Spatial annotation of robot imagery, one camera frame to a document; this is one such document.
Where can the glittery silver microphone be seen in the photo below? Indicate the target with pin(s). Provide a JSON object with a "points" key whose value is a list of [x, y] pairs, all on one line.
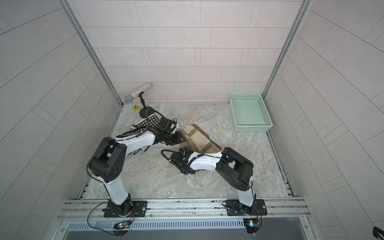
{"points": [[138, 92]]}

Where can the black white houndstooth scarf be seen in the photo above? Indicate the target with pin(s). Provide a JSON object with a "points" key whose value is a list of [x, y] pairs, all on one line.
{"points": [[141, 135]]}

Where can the left green circuit board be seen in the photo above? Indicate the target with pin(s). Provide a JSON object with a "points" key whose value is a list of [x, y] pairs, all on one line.
{"points": [[122, 225]]}

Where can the right green circuit board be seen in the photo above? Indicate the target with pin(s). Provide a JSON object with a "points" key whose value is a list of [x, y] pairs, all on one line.
{"points": [[252, 225]]}

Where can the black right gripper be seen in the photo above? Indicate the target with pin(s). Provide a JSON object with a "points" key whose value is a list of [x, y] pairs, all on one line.
{"points": [[190, 173]]}

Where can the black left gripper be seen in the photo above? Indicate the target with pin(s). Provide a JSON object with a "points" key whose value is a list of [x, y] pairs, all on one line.
{"points": [[178, 139]]}

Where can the mint green plastic basket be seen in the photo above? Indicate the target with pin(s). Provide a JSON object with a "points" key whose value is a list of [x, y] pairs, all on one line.
{"points": [[249, 113]]}

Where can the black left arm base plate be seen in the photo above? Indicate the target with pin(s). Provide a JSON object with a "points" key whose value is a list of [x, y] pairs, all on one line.
{"points": [[127, 209]]}

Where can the brown beige plaid scarf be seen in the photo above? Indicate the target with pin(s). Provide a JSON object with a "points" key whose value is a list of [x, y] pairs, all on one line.
{"points": [[198, 141]]}

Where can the aluminium mounting rail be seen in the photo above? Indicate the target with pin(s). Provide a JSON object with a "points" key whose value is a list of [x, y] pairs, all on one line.
{"points": [[183, 209]]}

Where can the green circuit board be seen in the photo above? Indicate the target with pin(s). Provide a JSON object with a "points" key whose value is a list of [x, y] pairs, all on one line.
{"points": [[252, 225], [122, 225]]}

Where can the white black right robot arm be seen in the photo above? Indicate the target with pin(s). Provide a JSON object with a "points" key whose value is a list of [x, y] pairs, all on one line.
{"points": [[229, 164]]}

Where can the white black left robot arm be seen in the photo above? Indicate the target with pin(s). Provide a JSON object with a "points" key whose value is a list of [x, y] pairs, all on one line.
{"points": [[107, 162]]}

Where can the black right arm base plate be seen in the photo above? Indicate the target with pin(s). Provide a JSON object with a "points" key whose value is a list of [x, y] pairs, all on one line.
{"points": [[235, 208]]}

